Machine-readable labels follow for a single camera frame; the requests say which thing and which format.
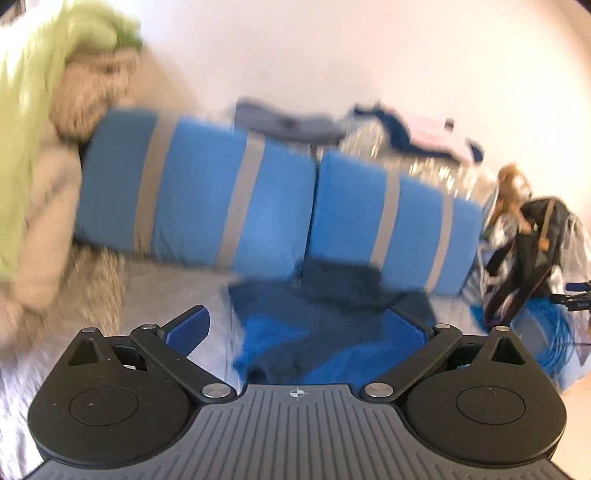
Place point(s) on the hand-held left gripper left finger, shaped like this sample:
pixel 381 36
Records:
pixel 187 328

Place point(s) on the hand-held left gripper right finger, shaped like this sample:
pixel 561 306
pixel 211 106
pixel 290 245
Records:
pixel 402 333

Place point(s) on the blue fleece jacket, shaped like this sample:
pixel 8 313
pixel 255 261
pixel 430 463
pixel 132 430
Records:
pixel 332 323

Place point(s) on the white quilted bed cover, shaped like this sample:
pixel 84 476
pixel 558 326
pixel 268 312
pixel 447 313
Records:
pixel 152 304

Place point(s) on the clear plastic bag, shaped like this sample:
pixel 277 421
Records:
pixel 575 249

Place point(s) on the black bag with red piping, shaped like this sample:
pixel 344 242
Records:
pixel 535 249

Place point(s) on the cream crochet lace throw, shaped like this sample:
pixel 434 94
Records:
pixel 99 286

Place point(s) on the blue pillow with beige stripes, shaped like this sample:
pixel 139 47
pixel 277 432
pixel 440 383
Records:
pixel 406 221
pixel 198 194

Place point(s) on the brown stuffed toy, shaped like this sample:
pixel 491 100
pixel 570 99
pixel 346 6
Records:
pixel 512 194

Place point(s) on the beige plush blanket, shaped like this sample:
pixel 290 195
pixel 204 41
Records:
pixel 55 184

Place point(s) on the dark blue cloth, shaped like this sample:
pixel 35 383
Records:
pixel 397 131

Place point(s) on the pale pink cloth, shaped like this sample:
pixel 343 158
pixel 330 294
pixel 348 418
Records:
pixel 434 134

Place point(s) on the grey folded cloth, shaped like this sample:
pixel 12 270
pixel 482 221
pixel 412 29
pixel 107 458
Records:
pixel 286 122

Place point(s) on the light green cloth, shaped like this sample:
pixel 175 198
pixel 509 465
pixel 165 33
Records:
pixel 32 115

